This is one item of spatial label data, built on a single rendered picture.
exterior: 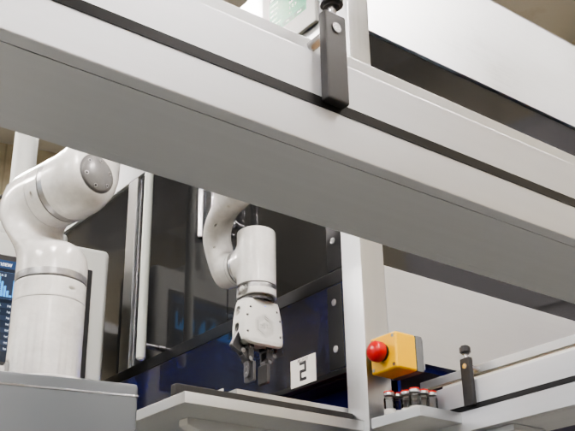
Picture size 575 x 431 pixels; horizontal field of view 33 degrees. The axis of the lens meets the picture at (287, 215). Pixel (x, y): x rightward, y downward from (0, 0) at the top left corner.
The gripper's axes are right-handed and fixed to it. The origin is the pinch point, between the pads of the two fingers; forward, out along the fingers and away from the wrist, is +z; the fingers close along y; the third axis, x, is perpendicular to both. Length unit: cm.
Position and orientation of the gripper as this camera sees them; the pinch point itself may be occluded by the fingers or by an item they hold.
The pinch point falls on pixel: (257, 373)
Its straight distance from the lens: 200.9
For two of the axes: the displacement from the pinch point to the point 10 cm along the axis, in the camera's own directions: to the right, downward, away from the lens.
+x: -6.1, 3.5, 7.1
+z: 0.2, 9.1, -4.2
